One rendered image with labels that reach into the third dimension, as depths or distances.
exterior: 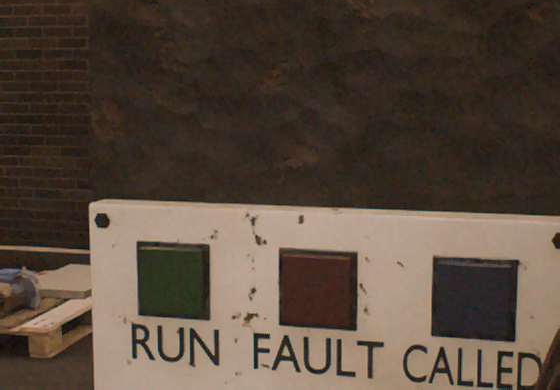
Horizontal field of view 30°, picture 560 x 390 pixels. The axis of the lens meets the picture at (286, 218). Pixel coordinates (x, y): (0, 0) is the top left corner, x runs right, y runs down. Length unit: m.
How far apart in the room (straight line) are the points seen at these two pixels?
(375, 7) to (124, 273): 0.20
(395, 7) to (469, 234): 0.12
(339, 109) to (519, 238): 0.11
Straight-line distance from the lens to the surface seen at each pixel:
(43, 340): 4.79
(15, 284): 5.02
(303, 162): 0.55
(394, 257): 0.52
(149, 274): 0.56
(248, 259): 0.54
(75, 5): 7.28
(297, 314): 0.54
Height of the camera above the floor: 1.32
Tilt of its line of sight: 9 degrees down
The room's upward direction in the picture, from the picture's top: straight up
